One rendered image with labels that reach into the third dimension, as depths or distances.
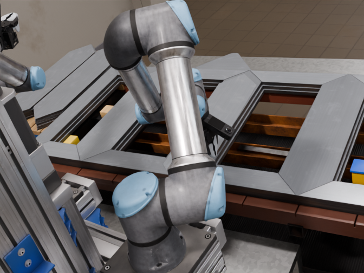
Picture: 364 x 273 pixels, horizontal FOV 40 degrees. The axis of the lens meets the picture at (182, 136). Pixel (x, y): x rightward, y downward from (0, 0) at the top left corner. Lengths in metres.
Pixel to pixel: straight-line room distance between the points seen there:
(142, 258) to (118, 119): 1.08
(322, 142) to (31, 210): 1.07
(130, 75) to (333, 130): 0.84
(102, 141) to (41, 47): 2.64
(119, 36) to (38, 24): 3.45
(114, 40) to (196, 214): 0.46
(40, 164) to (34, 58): 3.44
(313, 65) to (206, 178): 1.48
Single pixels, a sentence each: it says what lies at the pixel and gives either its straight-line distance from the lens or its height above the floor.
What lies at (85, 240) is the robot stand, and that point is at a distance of 1.39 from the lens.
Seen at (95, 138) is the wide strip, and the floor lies 0.86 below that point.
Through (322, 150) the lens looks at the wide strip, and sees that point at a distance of 1.81.
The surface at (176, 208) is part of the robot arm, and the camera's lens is 1.15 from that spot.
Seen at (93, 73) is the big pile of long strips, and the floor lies 0.85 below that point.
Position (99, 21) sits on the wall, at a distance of 5.17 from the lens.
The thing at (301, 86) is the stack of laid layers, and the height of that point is 0.85.
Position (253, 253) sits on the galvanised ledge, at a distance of 1.75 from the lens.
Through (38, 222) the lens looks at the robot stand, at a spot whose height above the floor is 1.28.
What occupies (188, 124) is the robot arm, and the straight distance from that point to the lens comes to 1.17.
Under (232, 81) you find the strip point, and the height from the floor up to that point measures 0.86.
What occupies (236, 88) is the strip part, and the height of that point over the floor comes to 0.86.
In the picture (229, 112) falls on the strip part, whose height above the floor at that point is 0.86.
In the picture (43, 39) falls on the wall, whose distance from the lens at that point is 4.71.
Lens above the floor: 1.99
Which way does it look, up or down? 34 degrees down
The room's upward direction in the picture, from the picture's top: 16 degrees counter-clockwise
